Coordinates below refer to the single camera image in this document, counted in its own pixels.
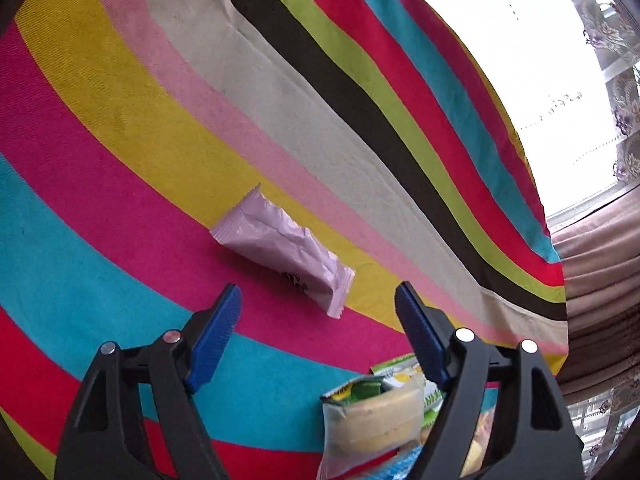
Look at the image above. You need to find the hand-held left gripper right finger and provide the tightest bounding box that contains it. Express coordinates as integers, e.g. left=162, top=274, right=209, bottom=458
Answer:
left=394, top=281, right=586, bottom=480

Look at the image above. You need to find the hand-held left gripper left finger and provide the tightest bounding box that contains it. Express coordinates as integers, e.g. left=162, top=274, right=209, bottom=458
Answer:
left=54, top=283, right=243, bottom=480

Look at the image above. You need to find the frosted round pastry packet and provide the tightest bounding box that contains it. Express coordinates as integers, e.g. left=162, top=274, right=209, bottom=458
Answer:
left=316, top=385, right=426, bottom=480

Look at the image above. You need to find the pink snack packet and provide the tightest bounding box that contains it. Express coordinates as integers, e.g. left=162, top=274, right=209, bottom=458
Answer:
left=209, top=182, right=356, bottom=319

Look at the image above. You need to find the green white snack packet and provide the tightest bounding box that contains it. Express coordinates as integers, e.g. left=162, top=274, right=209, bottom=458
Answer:
left=370, top=353, right=447, bottom=431

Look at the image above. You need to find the brown curtain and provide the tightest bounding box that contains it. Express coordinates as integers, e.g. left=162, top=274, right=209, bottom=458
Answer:
left=547, top=195, right=640, bottom=401

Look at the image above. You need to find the colourful striped cloth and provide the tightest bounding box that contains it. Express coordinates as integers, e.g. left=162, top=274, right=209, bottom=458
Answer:
left=0, top=0, right=569, bottom=480

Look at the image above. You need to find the embroidered lace curtain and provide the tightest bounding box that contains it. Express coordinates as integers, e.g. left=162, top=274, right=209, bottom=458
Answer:
left=545, top=0, right=640, bottom=196

